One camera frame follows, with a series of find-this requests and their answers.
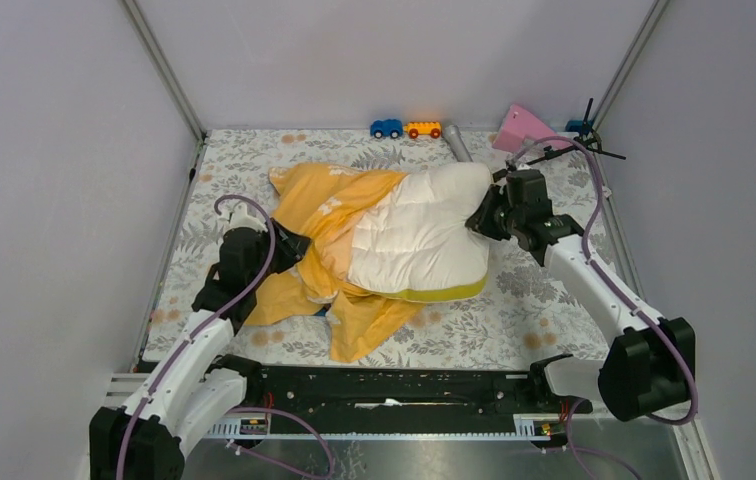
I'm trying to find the yellow Mickey Mouse pillowcase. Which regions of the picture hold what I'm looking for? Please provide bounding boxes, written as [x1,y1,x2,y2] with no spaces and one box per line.
[247,163,424,362]

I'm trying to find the white pillow with yellow edge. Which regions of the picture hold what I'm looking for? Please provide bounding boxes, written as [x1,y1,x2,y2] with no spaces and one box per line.
[346,162,492,303]

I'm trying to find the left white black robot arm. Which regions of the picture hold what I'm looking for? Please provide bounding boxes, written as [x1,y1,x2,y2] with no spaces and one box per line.
[89,220,311,479]

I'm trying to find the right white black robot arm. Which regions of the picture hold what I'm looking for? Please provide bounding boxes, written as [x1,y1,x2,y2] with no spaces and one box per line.
[466,169,698,423]

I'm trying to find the grey metal cylinder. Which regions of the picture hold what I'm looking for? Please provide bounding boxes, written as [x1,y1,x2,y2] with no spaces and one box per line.
[442,124,473,163]

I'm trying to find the pink plastic wedge block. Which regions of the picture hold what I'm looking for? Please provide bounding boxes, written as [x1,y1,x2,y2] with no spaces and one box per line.
[491,103,564,153]

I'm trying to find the black tripod stand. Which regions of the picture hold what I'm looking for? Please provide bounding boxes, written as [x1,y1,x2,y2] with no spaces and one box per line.
[525,98,627,166]

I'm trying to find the floral patterned table mat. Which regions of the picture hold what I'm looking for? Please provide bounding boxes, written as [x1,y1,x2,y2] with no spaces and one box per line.
[137,130,607,371]

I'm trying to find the blue clamp block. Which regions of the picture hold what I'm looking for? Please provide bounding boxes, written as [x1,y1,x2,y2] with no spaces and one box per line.
[564,119,593,136]

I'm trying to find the orange toy wagon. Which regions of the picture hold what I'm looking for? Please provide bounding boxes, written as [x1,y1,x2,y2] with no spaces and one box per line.
[403,122,442,139]

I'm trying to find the blue toy car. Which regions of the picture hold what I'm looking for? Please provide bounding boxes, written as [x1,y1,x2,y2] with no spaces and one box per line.
[369,119,404,139]

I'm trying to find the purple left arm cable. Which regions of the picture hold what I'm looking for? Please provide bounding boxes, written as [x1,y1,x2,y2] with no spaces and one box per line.
[115,194,337,480]

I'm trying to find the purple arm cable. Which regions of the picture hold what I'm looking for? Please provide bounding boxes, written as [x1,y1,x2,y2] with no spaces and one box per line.
[507,136,700,480]
[115,194,337,480]

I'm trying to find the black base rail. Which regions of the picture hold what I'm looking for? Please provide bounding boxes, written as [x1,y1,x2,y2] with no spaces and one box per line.
[178,355,593,440]

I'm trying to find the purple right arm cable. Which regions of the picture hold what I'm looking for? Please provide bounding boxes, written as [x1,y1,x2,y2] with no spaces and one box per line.
[507,136,700,480]

